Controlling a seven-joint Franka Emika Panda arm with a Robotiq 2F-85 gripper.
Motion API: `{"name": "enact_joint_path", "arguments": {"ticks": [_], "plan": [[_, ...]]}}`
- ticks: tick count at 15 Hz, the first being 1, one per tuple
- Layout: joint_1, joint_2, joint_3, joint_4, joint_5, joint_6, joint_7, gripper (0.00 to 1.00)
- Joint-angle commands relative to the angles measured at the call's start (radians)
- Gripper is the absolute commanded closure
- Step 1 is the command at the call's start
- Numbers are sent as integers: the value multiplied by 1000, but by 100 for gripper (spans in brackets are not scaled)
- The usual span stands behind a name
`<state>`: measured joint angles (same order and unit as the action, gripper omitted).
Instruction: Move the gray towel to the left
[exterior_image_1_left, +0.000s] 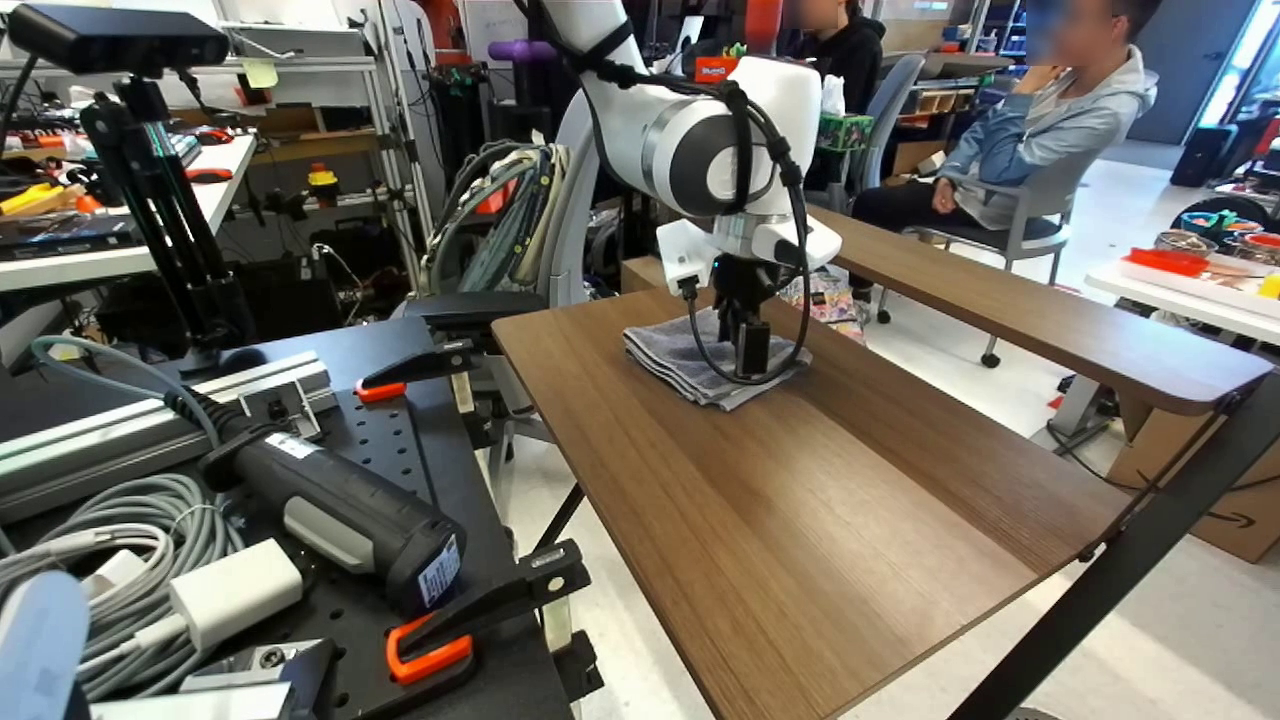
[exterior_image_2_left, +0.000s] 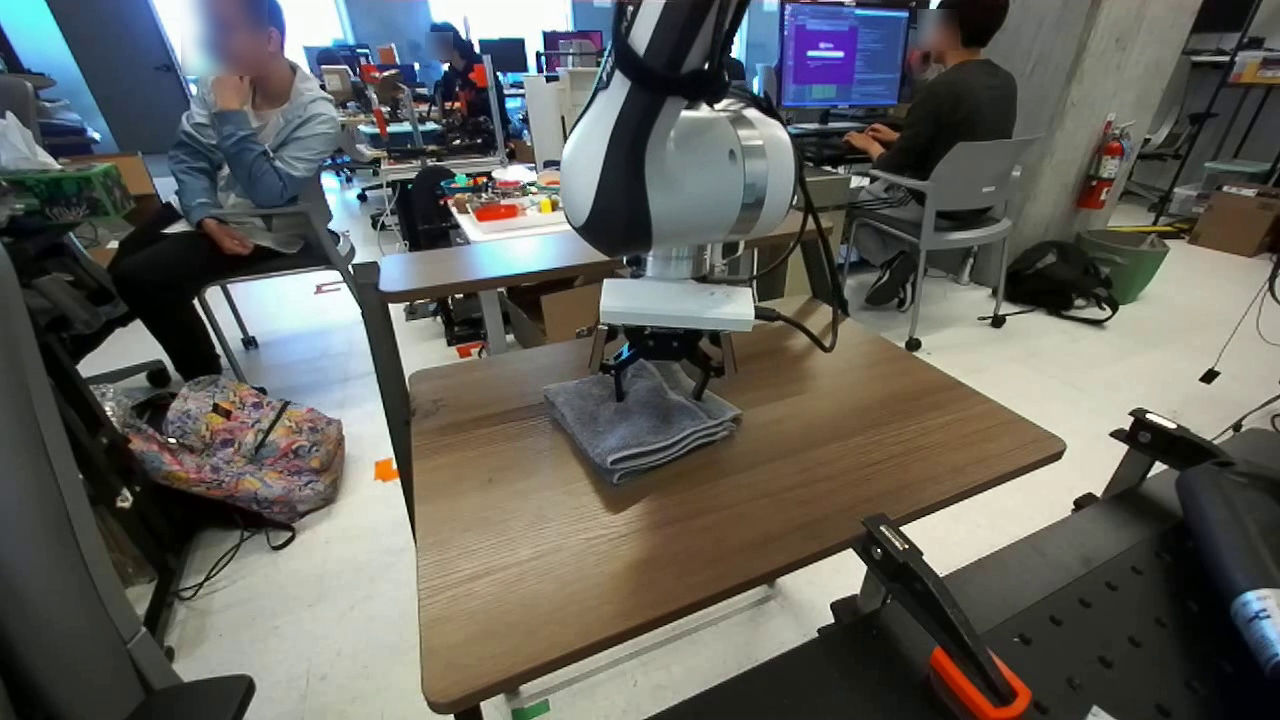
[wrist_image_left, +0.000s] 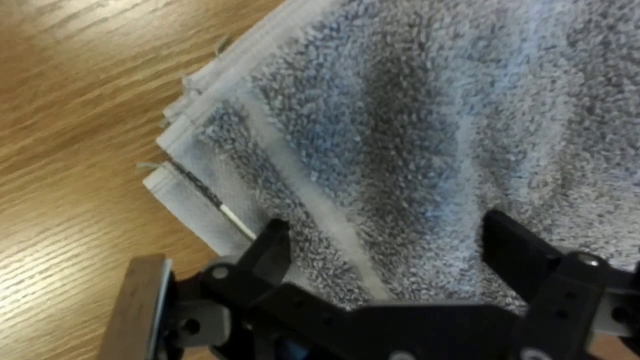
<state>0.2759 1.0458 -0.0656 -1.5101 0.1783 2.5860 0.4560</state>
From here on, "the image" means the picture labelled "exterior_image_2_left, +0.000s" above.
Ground person in black orange top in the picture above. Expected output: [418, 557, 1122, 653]
[425, 20, 499, 143]

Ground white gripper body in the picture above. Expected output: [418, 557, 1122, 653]
[596, 243, 763, 338]

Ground red fire extinguisher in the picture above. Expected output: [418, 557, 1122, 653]
[1074, 112, 1137, 217]

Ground black office chair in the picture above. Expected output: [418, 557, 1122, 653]
[0, 243, 259, 720]

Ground colourful floral backpack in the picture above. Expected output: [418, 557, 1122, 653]
[121, 370, 349, 529]

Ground person in gray hoodie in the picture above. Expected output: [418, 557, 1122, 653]
[106, 0, 353, 383]

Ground black clamp orange handle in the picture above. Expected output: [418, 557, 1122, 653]
[848, 513, 1039, 720]

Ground white tray colourful items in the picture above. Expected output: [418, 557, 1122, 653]
[449, 164, 577, 246]

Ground gray towel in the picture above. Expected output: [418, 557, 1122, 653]
[539, 357, 744, 488]

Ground white box panel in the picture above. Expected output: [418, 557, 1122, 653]
[525, 67, 599, 167]

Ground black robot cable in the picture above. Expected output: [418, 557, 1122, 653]
[751, 82, 850, 359]

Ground black backpack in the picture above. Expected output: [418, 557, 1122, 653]
[998, 234, 1120, 333]

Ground gray metal chair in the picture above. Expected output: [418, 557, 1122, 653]
[191, 192, 360, 359]

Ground gray office chair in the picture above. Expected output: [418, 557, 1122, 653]
[848, 131, 1039, 357]

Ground person in black sweater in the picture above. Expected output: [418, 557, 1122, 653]
[841, 0, 1020, 308]

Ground green basket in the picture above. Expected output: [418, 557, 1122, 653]
[1074, 225, 1172, 308]

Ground computer monitor purple screen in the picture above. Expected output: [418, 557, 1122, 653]
[775, 0, 916, 119]

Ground black tripod stand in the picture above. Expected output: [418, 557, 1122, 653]
[1194, 252, 1280, 387]

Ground black roll blue label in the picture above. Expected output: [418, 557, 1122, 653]
[1172, 454, 1280, 688]

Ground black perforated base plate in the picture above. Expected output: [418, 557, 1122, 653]
[646, 465, 1280, 720]

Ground black bag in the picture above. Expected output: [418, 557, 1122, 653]
[397, 164, 464, 254]

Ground brown cardboard box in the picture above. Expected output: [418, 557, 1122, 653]
[1189, 182, 1280, 258]

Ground brown wooden desk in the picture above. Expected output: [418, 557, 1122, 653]
[349, 204, 848, 529]

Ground black metal clamp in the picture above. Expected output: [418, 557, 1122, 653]
[1101, 402, 1236, 508]

